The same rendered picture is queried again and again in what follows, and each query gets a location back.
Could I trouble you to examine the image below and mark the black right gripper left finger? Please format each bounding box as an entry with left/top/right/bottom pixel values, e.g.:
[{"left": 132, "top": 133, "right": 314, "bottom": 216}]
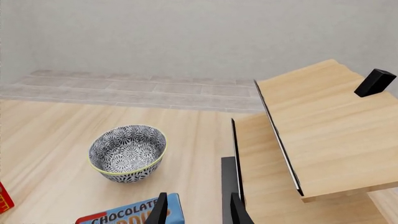
[{"left": 146, "top": 192, "right": 169, "bottom": 224}]

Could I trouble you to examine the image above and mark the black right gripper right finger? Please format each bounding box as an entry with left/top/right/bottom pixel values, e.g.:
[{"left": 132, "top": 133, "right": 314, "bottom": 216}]
[{"left": 230, "top": 192, "right": 256, "bottom": 224}]

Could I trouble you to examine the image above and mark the pale wooden cabinet drawer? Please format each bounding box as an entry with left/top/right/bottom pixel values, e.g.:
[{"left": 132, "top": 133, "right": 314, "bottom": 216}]
[{"left": 231, "top": 111, "right": 388, "bottom": 224}]

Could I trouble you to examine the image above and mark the pale wooden cabinet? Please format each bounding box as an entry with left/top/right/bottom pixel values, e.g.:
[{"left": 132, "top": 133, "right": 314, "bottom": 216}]
[{"left": 253, "top": 58, "right": 398, "bottom": 203}]

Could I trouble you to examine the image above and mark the blue chocolate food box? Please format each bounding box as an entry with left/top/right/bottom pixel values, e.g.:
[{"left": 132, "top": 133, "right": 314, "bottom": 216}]
[{"left": 75, "top": 192, "right": 184, "bottom": 224}]

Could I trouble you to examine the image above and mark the black white patterned bowl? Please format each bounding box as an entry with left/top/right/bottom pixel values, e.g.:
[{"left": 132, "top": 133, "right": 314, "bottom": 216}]
[{"left": 88, "top": 124, "right": 168, "bottom": 184}]

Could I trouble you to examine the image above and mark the red printed food box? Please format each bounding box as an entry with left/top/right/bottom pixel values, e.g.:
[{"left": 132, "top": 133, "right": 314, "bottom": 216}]
[{"left": 0, "top": 181, "right": 16, "bottom": 215}]

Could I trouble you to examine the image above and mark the black rectangular block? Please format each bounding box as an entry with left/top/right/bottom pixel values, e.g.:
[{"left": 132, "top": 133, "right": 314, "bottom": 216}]
[{"left": 353, "top": 68, "right": 398, "bottom": 98}]

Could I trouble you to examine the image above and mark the dark grey drawer handle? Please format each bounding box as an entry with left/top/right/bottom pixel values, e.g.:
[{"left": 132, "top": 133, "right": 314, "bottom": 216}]
[{"left": 221, "top": 156, "right": 240, "bottom": 224}]

